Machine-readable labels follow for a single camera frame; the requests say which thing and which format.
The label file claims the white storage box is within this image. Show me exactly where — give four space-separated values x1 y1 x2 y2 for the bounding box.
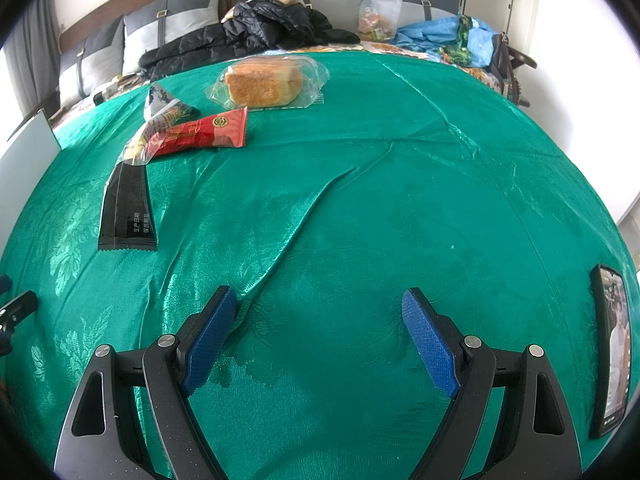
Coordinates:
0 110 62 186

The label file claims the blue cloth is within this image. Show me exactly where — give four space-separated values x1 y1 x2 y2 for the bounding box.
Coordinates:
392 16 501 67

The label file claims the long black clear snack packet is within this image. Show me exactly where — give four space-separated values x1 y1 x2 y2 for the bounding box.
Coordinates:
97 105 183 252

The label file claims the brown handbag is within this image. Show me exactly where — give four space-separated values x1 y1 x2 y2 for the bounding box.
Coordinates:
492 32 538 81

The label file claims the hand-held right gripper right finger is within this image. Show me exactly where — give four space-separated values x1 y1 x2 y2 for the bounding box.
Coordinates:
401 287 583 480

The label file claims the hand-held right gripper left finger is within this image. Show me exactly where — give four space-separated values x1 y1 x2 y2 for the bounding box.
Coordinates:
54 285 238 480

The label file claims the green blanket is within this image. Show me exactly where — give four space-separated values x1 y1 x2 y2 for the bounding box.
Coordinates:
0 47 640 468

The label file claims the black puffer jacket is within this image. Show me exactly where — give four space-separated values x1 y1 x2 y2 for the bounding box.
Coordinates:
137 0 361 81

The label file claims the clear plastic bag of snacks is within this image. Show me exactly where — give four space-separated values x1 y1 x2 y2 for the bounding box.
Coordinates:
356 0 403 42

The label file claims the triangular white snack packet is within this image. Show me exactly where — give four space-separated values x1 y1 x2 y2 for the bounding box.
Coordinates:
144 82 202 123

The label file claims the bread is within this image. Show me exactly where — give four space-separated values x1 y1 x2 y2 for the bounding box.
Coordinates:
205 55 332 111

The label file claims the grey curtain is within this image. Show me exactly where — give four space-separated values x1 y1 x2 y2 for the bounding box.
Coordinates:
0 0 61 121

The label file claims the green patterned cloth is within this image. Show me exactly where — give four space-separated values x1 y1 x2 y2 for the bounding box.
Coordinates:
440 16 476 63

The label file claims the black smartphone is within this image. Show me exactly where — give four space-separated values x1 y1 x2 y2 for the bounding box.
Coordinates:
589 263 632 438

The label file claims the red snack packet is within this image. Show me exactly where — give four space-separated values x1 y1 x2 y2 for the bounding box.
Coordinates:
145 106 249 158

